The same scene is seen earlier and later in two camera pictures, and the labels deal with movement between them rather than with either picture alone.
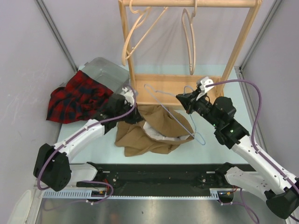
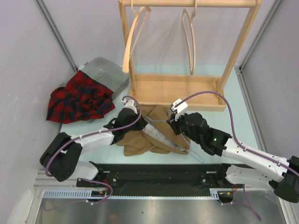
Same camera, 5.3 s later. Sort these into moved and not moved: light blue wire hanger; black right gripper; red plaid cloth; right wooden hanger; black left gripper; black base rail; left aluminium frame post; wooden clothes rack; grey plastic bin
Moved: black right gripper; light blue wire hanger; black left gripper
Not moved: black base rail; grey plastic bin; red plaid cloth; left aluminium frame post; right wooden hanger; wooden clothes rack
